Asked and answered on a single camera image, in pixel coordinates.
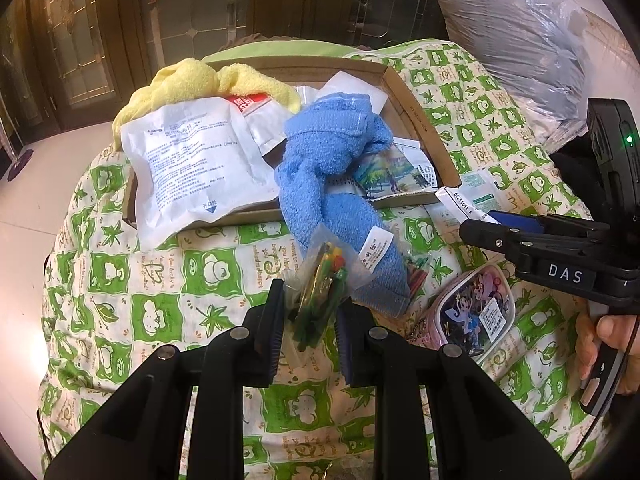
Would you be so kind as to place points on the printed paper sachet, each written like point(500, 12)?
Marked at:
point(395, 175)

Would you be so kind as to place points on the person's right hand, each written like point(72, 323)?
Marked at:
point(607, 330)

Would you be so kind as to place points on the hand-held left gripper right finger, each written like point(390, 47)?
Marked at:
point(345, 350)

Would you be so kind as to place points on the wooden glass door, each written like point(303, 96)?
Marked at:
point(200, 10)

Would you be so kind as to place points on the blue towel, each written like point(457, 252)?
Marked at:
point(325, 160)

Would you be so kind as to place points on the brown cushion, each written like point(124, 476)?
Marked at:
point(260, 40)

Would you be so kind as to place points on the cardboard tray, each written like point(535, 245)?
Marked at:
point(425, 130)

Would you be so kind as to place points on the white blue-printed medical packet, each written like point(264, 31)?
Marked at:
point(195, 160)

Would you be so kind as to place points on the clear packet of colourful bits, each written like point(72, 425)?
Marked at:
point(417, 272)
point(320, 275)

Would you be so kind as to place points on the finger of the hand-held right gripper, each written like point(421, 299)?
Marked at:
point(495, 237)
point(520, 221)

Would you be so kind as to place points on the green patterned blanket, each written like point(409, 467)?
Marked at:
point(150, 280)

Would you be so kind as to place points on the white gauze pouch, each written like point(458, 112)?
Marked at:
point(345, 85)

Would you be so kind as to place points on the cartoon print pouch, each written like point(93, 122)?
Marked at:
point(470, 315)

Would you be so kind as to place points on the white green-striped sachet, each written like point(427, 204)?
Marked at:
point(480, 187)

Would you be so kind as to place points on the white black-printed sachet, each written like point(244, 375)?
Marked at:
point(457, 200)

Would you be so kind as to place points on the yellow towel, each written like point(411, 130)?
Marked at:
point(185, 77)

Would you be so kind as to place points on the purple mat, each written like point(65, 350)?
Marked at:
point(19, 162)

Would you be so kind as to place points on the plastic-wrapped grey pillow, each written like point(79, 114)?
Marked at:
point(520, 35)

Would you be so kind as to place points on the white packet with red label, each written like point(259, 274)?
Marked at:
point(260, 125)

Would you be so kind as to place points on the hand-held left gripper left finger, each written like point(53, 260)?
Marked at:
point(274, 345)

